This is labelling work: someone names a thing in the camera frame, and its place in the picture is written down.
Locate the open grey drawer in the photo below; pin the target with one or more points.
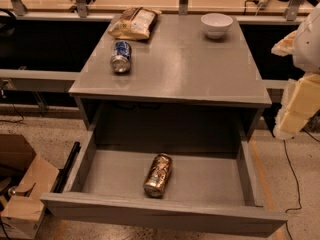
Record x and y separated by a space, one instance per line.
212 187

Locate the cardboard box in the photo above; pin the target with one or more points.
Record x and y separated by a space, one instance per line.
29 176

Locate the chip bag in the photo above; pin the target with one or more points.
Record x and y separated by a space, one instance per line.
135 23

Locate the blue soda can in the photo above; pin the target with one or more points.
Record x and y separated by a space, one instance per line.
120 60

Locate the black drawer rail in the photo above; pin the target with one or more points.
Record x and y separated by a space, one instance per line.
65 171

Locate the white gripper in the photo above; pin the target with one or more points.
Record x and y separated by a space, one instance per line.
308 47

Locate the orange soda can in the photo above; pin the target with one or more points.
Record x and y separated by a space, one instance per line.
158 175

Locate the grey cabinet counter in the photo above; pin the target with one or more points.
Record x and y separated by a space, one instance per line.
180 64

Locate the white bowl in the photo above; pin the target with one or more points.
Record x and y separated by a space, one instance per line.
215 25

